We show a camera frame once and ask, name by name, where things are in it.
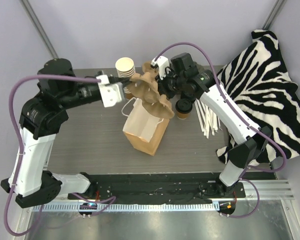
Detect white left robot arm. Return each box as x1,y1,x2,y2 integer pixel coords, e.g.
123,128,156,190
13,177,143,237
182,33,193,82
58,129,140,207
0,58,130,209

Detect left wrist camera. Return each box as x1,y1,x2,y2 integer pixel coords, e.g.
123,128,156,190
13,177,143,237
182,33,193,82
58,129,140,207
96,74,125,108

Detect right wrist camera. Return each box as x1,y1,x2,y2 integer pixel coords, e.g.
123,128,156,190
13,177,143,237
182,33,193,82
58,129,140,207
150,56,170,80

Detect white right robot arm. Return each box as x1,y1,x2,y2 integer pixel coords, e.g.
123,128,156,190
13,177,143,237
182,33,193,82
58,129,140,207
150,53,271,198

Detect stack of white paper cups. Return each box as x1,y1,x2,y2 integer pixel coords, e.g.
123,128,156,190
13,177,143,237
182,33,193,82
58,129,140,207
115,57,136,100

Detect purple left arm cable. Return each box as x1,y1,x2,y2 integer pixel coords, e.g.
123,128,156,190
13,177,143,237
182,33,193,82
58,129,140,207
3,76,118,237

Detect zebra print blanket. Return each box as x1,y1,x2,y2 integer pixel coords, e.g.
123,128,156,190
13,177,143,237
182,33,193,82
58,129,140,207
217,29,300,159

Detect black plastic cup lid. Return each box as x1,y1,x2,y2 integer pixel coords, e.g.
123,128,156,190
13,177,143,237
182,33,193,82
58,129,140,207
175,98,193,111

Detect white wrapped straws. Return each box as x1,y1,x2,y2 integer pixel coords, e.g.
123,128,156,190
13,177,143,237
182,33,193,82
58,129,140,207
194,99,222,139

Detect brown paper bag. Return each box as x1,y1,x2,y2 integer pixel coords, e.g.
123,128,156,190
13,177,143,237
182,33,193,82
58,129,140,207
122,97,170,156

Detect white cable duct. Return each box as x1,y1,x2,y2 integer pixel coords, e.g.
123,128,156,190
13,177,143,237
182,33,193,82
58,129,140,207
42,201,220,213

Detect stack of pulp cup carriers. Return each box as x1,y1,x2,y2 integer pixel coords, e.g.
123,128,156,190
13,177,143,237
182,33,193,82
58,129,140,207
142,61,158,76

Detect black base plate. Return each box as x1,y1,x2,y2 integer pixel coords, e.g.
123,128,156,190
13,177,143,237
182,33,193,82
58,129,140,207
81,172,246,205

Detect brown pulp cup carrier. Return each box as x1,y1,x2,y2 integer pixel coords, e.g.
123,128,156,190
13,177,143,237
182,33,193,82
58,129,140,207
127,72,175,119

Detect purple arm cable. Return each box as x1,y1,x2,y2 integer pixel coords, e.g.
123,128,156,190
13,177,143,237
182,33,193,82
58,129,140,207
3,76,118,237
154,41,288,218

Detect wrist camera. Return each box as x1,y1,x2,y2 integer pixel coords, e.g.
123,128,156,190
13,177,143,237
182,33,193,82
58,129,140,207
96,74,125,108
150,56,170,80

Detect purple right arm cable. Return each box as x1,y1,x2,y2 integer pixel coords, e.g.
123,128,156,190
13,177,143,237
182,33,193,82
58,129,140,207
154,41,288,218

